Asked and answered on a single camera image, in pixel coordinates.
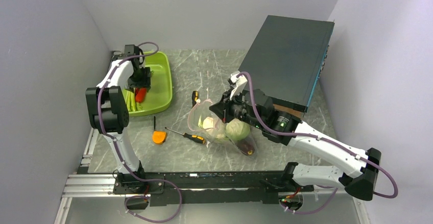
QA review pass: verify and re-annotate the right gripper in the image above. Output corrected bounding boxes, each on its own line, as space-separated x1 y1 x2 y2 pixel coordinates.
209 88 264 130

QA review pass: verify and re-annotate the orange carrot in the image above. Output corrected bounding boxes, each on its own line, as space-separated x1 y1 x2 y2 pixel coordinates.
135 88 147 103

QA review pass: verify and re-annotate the white cauliflower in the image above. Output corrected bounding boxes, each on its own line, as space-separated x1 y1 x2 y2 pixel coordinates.
198 116 228 142

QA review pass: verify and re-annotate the green cabbage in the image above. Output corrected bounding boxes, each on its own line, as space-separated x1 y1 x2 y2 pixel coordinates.
225 119 251 141

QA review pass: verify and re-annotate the clear zip top bag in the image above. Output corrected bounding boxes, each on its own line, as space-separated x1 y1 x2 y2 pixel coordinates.
187 99 257 157

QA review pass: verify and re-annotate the dark red onion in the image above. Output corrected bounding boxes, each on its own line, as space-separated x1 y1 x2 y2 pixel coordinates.
236 138 256 156

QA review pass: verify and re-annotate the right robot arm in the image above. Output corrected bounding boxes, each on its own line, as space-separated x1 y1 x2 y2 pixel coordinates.
209 89 381 201

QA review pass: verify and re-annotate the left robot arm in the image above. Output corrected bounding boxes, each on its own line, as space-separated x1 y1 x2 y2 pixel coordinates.
85 44 151 193

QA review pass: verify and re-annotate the green plastic tray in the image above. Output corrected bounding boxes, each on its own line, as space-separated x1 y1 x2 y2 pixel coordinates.
123 51 173 117

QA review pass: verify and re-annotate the celery stalk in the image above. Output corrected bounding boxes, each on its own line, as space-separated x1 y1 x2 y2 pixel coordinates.
125 89 142 112

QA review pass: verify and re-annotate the black yellow screwdriver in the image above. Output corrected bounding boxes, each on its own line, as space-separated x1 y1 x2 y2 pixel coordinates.
191 90 199 107
165 127 207 144

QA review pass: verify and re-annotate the orange tape measure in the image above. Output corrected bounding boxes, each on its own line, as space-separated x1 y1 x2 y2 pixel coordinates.
152 131 167 145

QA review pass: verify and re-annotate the wooden block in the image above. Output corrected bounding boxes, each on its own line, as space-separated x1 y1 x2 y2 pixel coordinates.
273 104 304 118

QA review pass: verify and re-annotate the dark grey box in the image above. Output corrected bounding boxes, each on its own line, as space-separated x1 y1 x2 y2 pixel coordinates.
239 15 335 113

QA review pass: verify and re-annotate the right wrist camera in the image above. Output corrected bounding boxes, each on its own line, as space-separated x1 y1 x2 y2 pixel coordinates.
228 70 248 100

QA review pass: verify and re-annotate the aluminium frame rail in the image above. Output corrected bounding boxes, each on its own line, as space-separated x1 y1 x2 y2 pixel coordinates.
54 129 114 223

